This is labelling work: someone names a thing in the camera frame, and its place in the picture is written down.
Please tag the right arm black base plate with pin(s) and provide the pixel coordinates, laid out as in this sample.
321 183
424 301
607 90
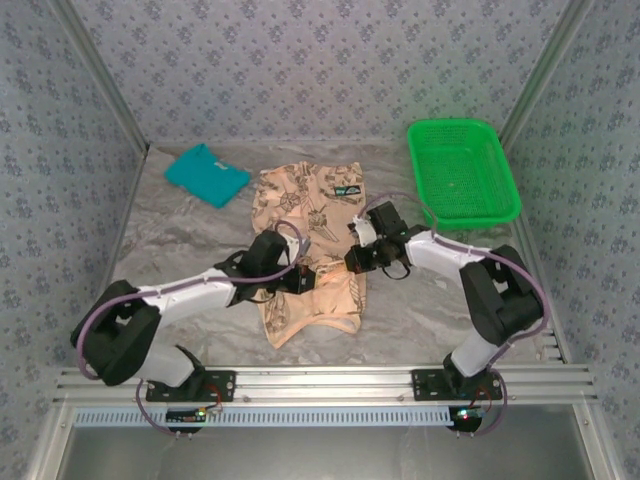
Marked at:
425 385

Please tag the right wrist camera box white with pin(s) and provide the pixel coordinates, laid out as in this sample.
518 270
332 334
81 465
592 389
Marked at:
362 232

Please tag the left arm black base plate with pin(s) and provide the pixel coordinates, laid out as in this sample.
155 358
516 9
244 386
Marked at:
222 385

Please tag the aluminium mounting rail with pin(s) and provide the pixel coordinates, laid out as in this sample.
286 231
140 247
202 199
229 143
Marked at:
320 385

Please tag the aluminium frame post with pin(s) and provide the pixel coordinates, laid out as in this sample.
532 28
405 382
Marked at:
105 75
541 75

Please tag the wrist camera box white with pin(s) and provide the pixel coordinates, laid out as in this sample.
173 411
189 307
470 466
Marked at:
362 232
301 246

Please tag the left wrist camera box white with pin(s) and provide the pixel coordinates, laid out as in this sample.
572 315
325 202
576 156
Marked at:
301 246

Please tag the folded teal t-shirt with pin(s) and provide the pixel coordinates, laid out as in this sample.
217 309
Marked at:
205 175

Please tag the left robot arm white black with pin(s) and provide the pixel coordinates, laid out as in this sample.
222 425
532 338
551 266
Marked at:
190 296

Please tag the green plastic basket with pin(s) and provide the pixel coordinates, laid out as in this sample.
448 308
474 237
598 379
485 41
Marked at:
460 175

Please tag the peach printed t-shirt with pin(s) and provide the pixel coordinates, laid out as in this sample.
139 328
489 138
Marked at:
300 200

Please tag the aluminium perforated rail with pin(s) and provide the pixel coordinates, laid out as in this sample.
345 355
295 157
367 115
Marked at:
300 416

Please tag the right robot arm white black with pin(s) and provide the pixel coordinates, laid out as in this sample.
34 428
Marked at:
440 260

